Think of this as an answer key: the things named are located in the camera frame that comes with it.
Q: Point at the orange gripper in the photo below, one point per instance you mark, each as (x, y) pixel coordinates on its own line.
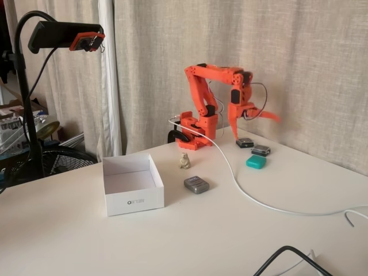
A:
(236, 111)

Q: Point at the green cube case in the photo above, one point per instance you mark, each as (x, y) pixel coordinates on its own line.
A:
(256, 162)

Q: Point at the white cardboard box bin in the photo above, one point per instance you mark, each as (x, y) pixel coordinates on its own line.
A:
(135, 201)

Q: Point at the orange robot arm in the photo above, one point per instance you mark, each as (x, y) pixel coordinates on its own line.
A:
(201, 86)

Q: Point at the black case with silver lid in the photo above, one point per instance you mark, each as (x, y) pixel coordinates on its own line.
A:
(245, 143)

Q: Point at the dark case with blue edge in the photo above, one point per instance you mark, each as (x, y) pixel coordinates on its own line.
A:
(261, 151)

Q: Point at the black table clamp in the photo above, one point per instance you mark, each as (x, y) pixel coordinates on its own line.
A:
(175, 134)

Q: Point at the beige curtain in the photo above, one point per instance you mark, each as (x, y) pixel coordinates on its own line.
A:
(258, 43)

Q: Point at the small bear figurine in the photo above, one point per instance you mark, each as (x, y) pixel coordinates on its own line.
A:
(184, 161)

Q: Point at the grey case with blue label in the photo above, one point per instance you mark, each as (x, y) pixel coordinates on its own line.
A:
(197, 185)

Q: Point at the black fan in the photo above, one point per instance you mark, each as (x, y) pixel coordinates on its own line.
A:
(66, 161)

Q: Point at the brass lamp shade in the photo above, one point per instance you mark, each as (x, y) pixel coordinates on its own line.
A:
(49, 128)

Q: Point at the black gooseneck stand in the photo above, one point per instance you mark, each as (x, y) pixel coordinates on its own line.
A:
(24, 86)

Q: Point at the cardboard box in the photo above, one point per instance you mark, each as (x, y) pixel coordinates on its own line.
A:
(11, 109)

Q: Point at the clear plastic container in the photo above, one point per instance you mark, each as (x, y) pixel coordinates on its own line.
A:
(11, 129)

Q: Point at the camera on black stand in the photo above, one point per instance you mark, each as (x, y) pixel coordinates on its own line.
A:
(80, 86)

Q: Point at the orange camera mount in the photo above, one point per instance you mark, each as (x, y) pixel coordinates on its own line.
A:
(86, 43)

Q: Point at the black camera holder bar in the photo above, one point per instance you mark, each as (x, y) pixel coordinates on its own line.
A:
(57, 33)

